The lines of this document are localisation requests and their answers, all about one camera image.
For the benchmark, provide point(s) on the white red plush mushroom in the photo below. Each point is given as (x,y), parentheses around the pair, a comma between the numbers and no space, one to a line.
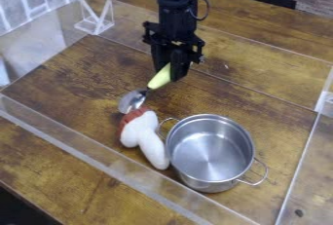
(138,133)

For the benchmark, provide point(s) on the clear acrylic front barrier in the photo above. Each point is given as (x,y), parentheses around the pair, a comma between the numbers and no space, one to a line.
(172,194)

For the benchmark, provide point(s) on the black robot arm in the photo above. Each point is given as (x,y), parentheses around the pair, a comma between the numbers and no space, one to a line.
(176,45)

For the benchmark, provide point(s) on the clear acrylic triangle stand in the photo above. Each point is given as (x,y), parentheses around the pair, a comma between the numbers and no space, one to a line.
(94,24)

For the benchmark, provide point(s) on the green handled metal spoon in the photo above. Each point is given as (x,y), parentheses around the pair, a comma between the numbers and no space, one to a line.
(133,100)

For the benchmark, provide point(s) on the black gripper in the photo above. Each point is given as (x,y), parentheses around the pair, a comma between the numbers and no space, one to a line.
(172,37)

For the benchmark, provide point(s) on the stainless steel pot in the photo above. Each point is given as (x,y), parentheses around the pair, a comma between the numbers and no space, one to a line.
(212,152)

